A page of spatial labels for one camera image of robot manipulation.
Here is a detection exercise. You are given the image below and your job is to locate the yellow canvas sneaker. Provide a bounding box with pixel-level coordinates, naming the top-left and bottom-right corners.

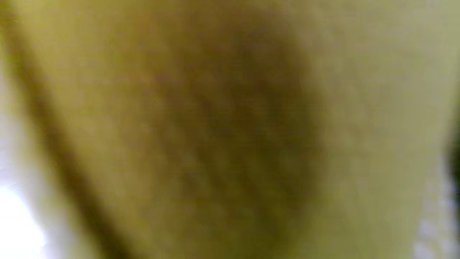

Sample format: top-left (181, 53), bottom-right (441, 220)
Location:
top-left (0, 0), bottom-right (460, 259)

